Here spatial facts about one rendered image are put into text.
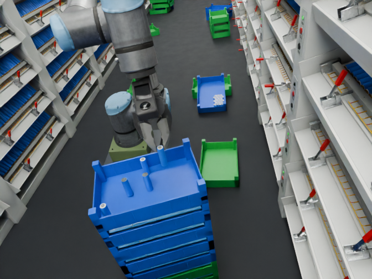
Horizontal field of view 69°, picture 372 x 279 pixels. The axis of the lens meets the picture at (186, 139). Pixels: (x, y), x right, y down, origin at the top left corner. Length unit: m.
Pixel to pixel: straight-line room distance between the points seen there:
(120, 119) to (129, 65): 0.84
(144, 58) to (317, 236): 0.70
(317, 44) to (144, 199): 0.63
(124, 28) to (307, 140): 0.63
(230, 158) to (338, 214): 0.90
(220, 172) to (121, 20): 1.04
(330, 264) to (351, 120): 0.41
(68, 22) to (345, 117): 0.68
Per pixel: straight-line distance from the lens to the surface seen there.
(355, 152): 0.61
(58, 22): 0.77
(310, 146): 0.90
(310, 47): 0.83
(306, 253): 1.13
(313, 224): 0.96
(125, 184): 0.77
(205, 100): 2.02
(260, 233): 1.27
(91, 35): 0.75
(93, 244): 1.38
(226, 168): 1.50
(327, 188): 0.79
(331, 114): 0.70
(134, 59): 0.62
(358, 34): 0.58
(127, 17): 0.62
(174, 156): 0.87
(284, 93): 1.16
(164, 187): 0.80
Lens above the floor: 1.08
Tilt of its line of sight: 39 degrees down
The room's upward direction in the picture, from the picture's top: 10 degrees counter-clockwise
